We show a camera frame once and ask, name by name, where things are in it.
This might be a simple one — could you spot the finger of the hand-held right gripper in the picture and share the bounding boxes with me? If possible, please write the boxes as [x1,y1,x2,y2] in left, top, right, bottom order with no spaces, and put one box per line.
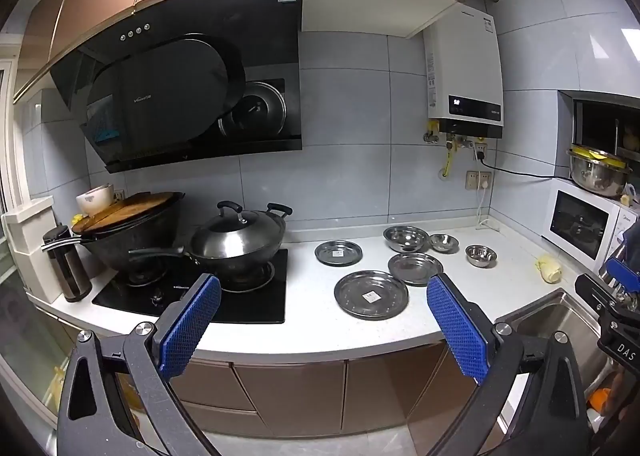
[574,273,632,311]
[602,257,640,293]

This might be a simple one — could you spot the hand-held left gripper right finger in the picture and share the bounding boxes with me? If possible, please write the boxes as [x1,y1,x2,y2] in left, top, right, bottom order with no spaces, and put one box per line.
[425,273,587,456]

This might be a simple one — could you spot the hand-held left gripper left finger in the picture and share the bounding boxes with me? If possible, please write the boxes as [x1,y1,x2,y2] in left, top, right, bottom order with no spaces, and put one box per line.
[56,273,223,456]

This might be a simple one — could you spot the medium steel plate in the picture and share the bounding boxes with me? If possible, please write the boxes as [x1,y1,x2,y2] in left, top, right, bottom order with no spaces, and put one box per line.
[388,252,444,286]

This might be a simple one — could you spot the small steel bowl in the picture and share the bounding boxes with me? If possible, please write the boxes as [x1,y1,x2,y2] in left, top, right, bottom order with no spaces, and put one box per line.
[465,245,498,269]
[428,233,460,253]

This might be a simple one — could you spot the large steel plate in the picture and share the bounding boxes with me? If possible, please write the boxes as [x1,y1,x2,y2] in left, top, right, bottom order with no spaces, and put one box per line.
[334,270,409,321]

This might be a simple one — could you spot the large steel bowl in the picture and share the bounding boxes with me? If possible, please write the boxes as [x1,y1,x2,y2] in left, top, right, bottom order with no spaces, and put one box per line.
[383,225,430,253]

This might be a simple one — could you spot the small steel plate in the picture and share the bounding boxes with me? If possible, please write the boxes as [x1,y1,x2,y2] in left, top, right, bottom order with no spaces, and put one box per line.
[315,239,364,267]

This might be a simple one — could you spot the person's right forearm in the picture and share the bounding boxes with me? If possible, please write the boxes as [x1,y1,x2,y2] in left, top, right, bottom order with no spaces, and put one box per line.
[607,370,640,437]

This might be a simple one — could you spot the steel kitchen sink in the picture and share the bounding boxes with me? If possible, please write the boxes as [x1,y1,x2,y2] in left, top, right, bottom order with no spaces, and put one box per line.
[495,288,621,432]

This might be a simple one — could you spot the black glass gas stove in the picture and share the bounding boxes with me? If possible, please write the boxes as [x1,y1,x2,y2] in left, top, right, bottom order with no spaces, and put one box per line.
[91,248,290,325]

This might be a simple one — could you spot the white microwave oven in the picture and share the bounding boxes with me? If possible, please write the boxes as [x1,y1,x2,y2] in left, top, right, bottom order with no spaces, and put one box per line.
[542,178,639,275]

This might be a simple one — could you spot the orange object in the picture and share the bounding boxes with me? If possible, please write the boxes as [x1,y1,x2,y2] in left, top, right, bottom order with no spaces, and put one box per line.
[587,388,613,412]

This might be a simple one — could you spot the steel pot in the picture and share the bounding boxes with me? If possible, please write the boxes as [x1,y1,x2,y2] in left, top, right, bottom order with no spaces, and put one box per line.
[566,146,632,198]

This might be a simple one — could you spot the black wok with lid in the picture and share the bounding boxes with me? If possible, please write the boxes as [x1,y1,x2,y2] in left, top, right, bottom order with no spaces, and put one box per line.
[190,201,282,261]

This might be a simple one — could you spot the large black wok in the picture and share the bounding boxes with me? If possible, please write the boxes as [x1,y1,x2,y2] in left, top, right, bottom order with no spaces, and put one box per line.
[72,192,187,271]

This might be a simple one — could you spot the copper lower cabinets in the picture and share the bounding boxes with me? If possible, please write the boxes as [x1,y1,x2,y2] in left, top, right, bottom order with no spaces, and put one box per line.
[65,336,501,439]

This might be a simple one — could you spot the round wooden lid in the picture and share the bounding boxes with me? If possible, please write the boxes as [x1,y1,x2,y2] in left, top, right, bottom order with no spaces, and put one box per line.
[71,192,185,237]

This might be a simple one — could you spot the dark brown kettle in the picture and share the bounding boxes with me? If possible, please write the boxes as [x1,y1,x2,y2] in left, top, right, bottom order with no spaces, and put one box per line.
[41,225,94,303]

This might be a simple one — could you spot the white ceramic bowl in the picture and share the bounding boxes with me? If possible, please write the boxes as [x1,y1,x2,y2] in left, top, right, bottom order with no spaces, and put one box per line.
[76,184,116,217]

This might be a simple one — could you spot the black range hood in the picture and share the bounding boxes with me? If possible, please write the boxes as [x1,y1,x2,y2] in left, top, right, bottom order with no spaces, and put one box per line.
[49,0,304,174]

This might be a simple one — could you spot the white gas water heater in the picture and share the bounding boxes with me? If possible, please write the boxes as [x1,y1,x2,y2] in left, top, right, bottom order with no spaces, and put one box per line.
[424,6,505,141]

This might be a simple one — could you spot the white power cable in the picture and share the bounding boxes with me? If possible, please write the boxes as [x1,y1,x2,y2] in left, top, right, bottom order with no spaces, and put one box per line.
[476,183,495,227]

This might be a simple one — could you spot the black power cable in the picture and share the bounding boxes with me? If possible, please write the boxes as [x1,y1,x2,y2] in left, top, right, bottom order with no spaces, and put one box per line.
[477,148,576,183]

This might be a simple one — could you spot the beige double wall socket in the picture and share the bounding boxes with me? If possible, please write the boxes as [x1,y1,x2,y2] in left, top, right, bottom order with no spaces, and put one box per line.
[466,170,493,192]

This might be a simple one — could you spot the yellow gas hose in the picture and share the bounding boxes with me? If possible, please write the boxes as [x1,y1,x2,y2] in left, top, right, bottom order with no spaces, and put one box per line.
[439,136,459,180]

